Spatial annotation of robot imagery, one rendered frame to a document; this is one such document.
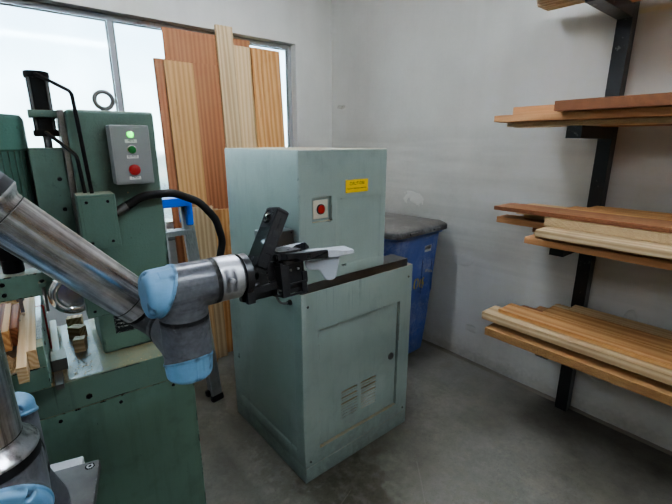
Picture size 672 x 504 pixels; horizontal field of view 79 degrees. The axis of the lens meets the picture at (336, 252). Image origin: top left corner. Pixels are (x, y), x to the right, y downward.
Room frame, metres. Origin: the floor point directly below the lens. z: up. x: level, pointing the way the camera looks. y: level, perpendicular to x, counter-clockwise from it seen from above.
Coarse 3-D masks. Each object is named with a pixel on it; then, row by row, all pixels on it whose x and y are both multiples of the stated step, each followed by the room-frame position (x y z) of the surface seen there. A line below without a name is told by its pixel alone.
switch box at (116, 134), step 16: (112, 128) 1.14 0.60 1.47; (128, 128) 1.16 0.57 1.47; (144, 128) 1.19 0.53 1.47; (112, 144) 1.14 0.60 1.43; (128, 144) 1.16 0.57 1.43; (144, 144) 1.18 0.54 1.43; (112, 160) 1.15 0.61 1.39; (128, 160) 1.16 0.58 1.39; (144, 160) 1.18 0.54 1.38; (112, 176) 1.18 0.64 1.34; (128, 176) 1.15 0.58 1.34; (144, 176) 1.18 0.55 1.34
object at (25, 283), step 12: (0, 276) 1.09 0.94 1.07; (12, 276) 1.09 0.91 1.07; (24, 276) 1.10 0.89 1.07; (36, 276) 1.12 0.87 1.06; (48, 276) 1.13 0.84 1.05; (0, 288) 1.07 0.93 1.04; (12, 288) 1.08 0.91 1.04; (24, 288) 1.10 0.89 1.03; (36, 288) 1.11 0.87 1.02; (0, 300) 1.06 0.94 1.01
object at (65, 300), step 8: (48, 288) 1.06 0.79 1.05; (56, 288) 1.06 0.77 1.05; (64, 288) 1.07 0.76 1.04; (48, 296) 1.05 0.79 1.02; (56, 296) 1.06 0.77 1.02; (64, 296) 1.07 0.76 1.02; (72, 296) 1.08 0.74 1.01; (80, 296) 1.09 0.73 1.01; (56, 304) 1.05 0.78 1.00; (64, 304) 1.07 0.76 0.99; (72, 304) 1.08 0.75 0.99; (80, 304) 1.09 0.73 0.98; (64, 312) 1.07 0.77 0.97; (72, 312) 1.07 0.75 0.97
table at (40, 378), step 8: (8, 352) 0.97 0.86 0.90; (16, 352) 0.97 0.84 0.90; (48, 352) 1.04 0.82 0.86; (48, 360) 0.97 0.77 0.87; (40, 368) 0.89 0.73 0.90; (48, 368) 0.91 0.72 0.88; (16, 376) 0.86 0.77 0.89; (32, 376) 0.88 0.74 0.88; (40, 376) 0.89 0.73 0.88; (48, 376) 0.90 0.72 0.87; (16, 384) 0.86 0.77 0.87; (24, 384) 0.87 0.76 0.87; (32, 384) 0.88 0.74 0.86; (40, 384) 0.89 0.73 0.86; (48, 384) 0.90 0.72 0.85
